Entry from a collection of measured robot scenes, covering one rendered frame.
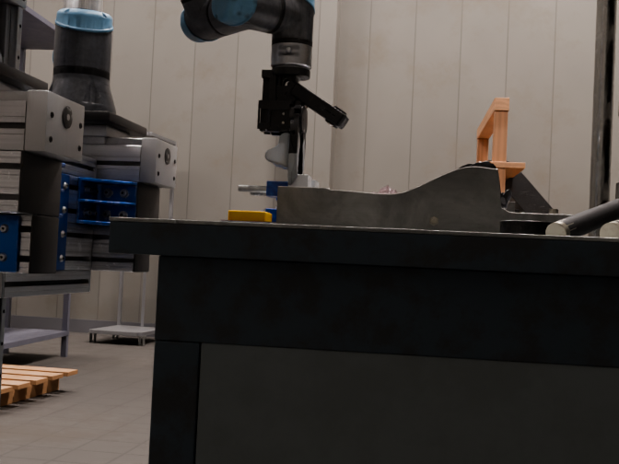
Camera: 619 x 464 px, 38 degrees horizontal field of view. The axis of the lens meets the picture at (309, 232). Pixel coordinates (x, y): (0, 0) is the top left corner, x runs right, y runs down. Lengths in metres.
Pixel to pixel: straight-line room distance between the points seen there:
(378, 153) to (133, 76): 2.39
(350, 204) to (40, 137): 0.52
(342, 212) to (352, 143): 6.52
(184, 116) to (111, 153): 6.55
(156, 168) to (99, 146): 0.13
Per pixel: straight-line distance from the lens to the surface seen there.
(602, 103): 2.90
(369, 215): 1.54
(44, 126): 1.37
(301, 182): 1.62
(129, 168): 1.85
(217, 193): 8.24
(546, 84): 8.14
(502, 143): 6.27
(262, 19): 1.62
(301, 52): 1.65
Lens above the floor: 0.76
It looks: 2 degrees up
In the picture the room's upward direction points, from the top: 3 degrees clockwise
